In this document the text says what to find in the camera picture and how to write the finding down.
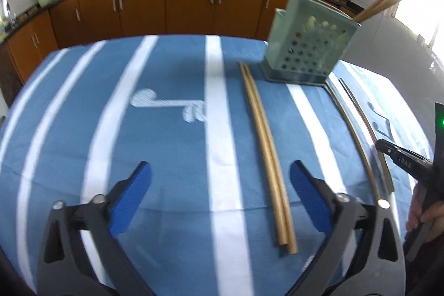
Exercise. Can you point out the lower wooden base cabinets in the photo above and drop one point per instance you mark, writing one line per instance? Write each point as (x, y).
(73, 22)

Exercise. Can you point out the wooden chopstick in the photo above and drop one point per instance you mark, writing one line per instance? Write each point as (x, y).
(275, 196)
(380, 3)
(367, 14)
(388, 181)
(292, 247)
(358, 144)

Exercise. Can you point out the person's right hand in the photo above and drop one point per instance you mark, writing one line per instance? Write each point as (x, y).
(434, 214)

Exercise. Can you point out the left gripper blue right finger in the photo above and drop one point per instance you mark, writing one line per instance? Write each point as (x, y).
(315, 195)

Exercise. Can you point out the blue white striped tablecloth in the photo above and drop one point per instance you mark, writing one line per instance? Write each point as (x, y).
(87, 117)

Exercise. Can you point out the green perforated utensil holder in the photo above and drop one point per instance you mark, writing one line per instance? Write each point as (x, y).
(305, 42)

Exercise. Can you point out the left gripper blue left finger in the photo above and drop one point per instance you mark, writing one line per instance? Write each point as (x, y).
(126, 196)

